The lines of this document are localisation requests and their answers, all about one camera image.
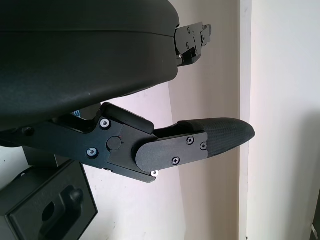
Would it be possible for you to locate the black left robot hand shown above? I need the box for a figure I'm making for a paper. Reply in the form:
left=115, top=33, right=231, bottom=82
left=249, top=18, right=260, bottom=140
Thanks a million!
left=0, top=0, right=256, bottom=185

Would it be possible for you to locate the black box base with insert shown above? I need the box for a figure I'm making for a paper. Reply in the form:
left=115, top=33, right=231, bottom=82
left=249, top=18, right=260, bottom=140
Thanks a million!
left=0, top=159, right=99, bottom=240

